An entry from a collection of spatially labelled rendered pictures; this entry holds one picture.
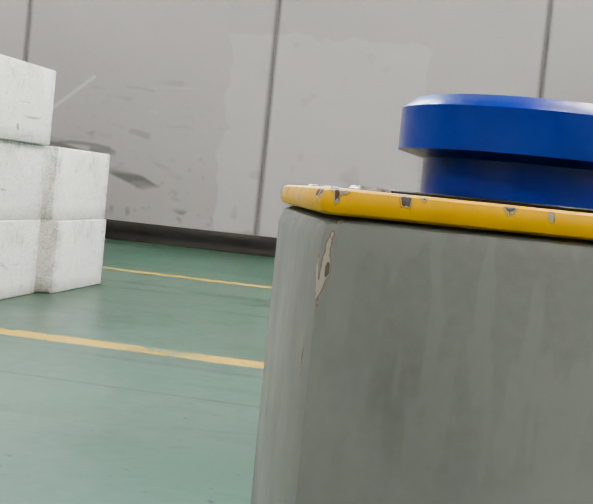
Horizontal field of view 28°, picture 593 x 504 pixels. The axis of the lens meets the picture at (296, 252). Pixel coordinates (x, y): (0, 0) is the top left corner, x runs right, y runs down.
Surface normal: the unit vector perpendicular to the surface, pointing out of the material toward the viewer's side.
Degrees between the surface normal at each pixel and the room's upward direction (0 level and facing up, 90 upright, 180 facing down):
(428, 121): 90
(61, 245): 90
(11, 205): 90
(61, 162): 90
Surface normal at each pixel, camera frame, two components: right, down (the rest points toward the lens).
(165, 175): -0.20, 0.04
